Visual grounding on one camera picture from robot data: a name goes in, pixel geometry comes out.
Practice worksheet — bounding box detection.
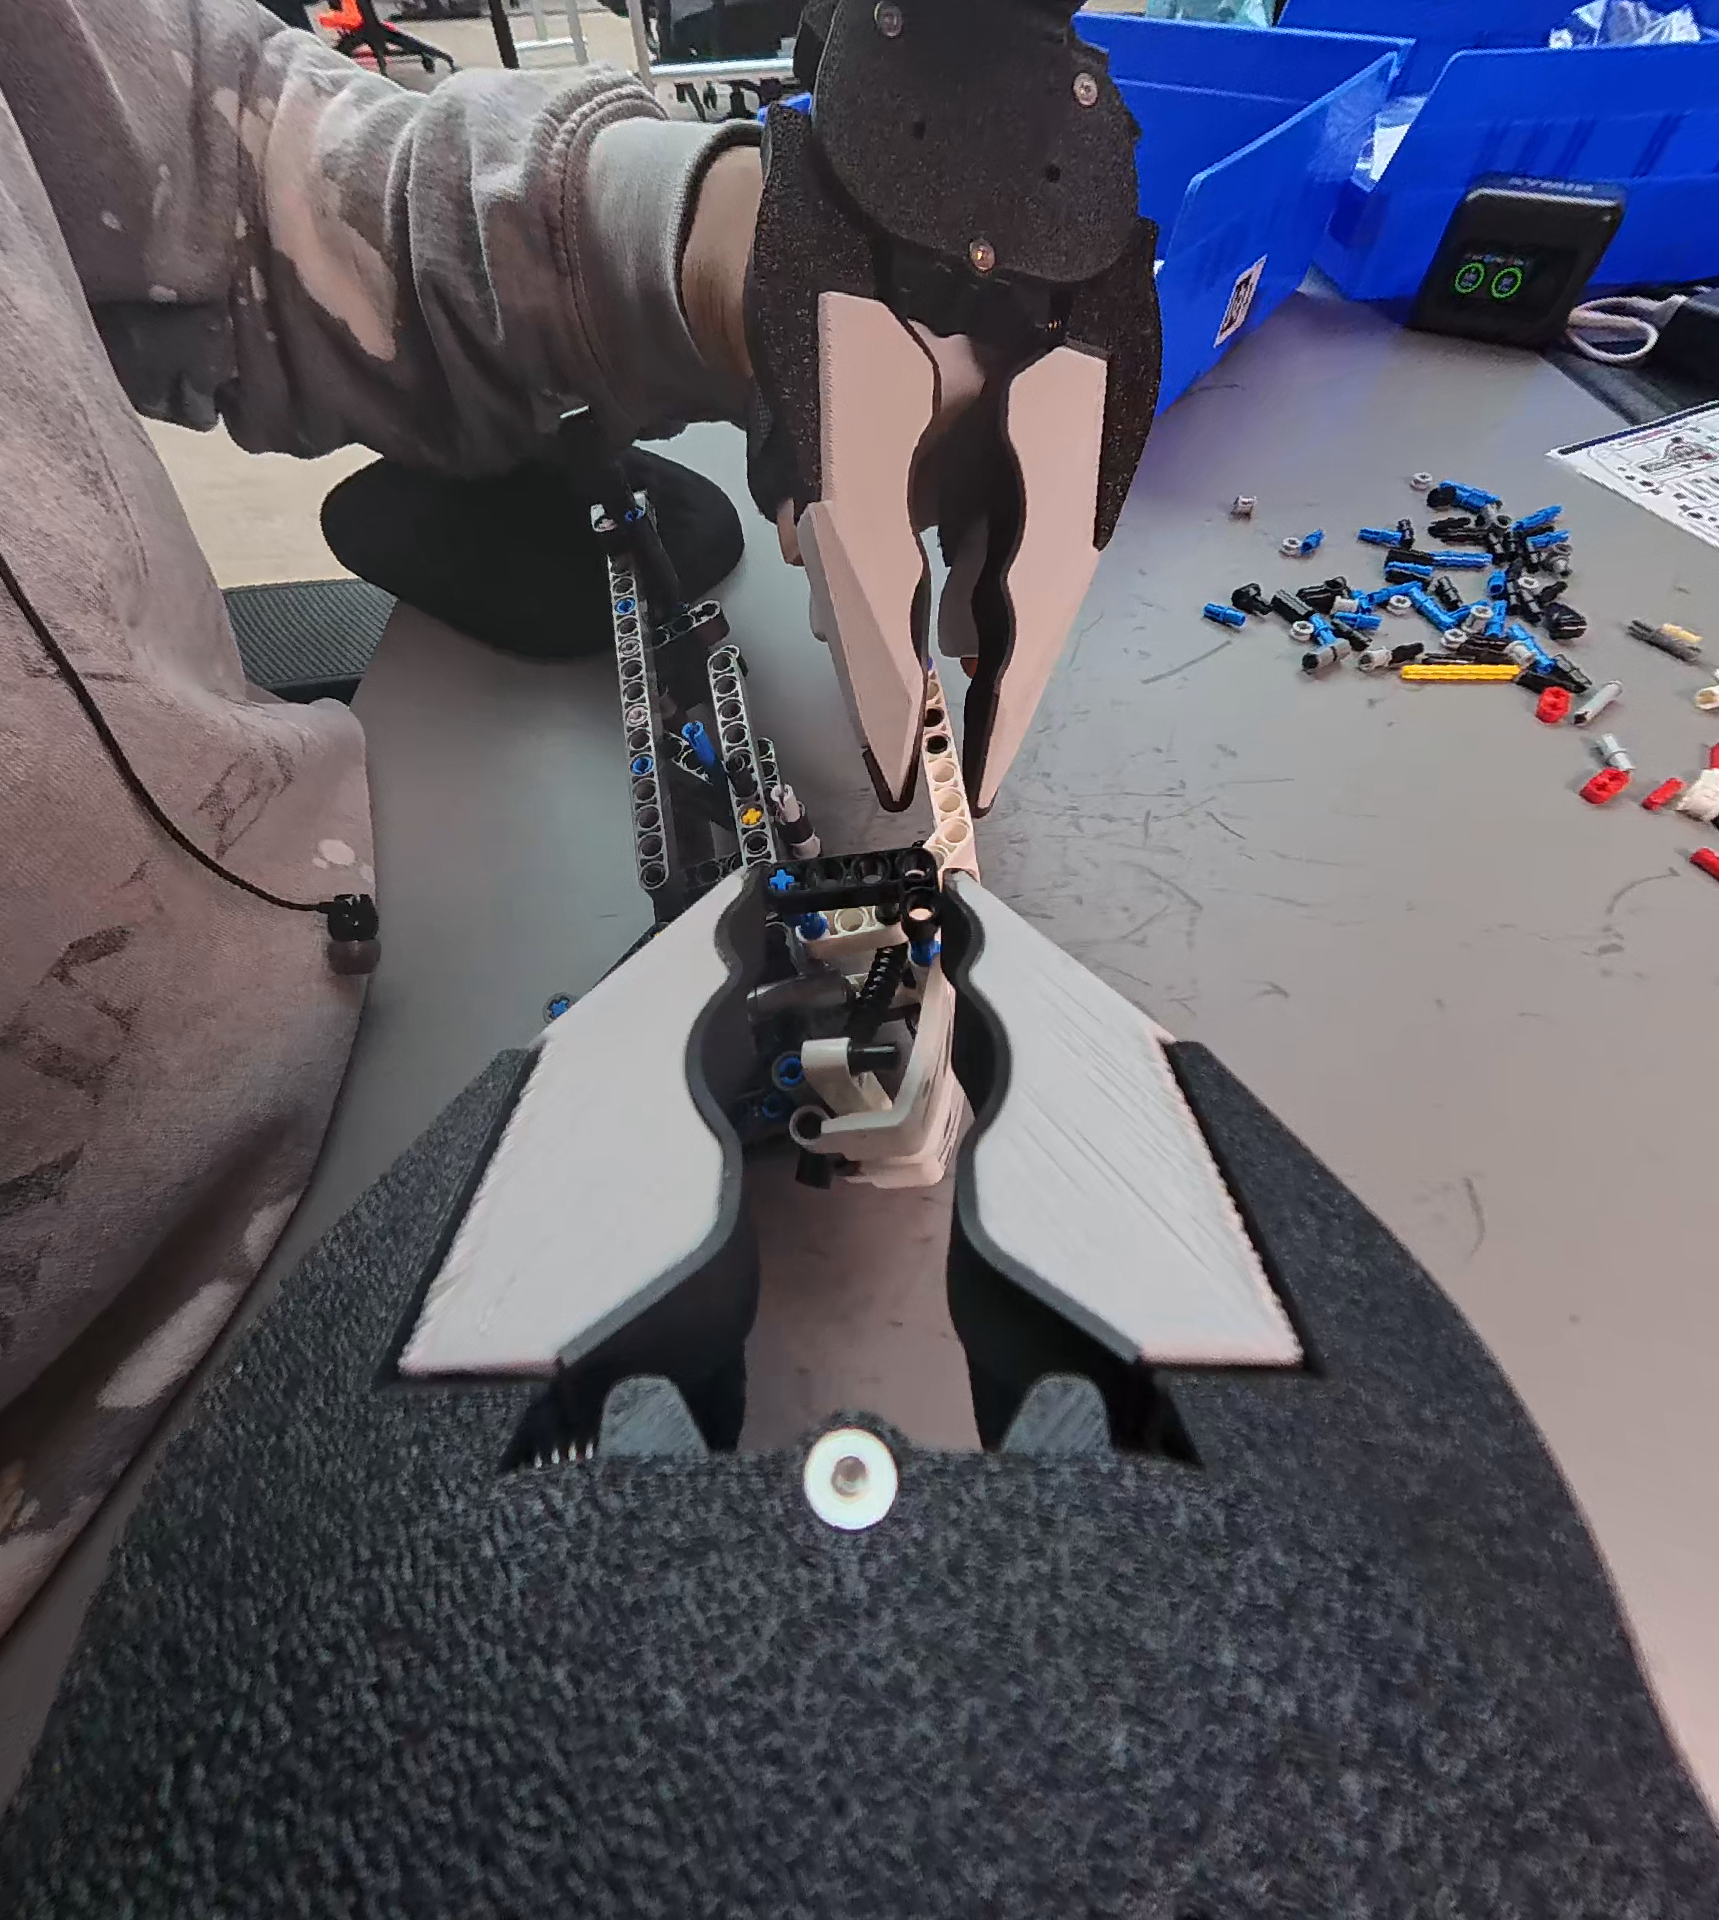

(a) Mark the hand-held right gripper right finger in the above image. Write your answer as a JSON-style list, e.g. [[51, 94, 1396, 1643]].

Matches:
[[942, 874, 1308, 1370]]

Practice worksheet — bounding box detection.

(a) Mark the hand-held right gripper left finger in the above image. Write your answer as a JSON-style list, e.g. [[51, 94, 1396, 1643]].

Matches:
[[399, 874, 760, 1380]]

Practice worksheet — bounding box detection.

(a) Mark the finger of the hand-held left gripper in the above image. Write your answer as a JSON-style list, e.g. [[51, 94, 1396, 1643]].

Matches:
[[932, 332, 1114, 822], [794, 287, 952, 812]]

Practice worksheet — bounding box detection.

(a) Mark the white bent brick beam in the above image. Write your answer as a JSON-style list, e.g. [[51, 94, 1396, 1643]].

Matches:
[[746, 666, 984, 1197]]

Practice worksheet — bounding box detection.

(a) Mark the person's left hand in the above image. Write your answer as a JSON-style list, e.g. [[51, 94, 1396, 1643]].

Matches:
[[680, 145, 772, 432]]

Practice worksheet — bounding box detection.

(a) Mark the black round cushion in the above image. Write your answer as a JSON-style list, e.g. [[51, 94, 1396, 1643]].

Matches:
[[321, 445, 748, 662]]

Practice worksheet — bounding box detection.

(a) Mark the pile of small toy connectors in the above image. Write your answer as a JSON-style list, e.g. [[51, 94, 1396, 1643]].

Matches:
[[1202, 471, 1626, 729]]

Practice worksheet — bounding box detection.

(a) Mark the black power bank with display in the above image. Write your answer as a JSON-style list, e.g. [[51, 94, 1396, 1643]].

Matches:
[[1406, 176, 1626, 349]]

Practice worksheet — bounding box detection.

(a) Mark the person's grey printed sweatshirt torso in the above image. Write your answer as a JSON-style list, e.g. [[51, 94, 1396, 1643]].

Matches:
[[0, 0, 383, 1758]]

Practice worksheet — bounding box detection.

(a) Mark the red black office chair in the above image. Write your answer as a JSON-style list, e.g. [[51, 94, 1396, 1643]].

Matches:
[[313, 0, 460, 78]]

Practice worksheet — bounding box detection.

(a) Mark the black chair armrest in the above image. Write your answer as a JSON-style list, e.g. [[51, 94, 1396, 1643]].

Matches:
[[223, 576, 401, 707]]

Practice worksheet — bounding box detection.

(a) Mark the white sticker sheet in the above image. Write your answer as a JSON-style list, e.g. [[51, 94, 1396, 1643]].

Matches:
[[1546, 394, 1719, 572]]

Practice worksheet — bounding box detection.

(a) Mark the black earbud cable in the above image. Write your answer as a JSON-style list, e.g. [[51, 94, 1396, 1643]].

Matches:
[[0, 359, 383, 980]]

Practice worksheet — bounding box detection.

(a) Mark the white cable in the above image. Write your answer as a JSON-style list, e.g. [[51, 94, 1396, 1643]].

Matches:
[[1564, 287, 1696, 369]]

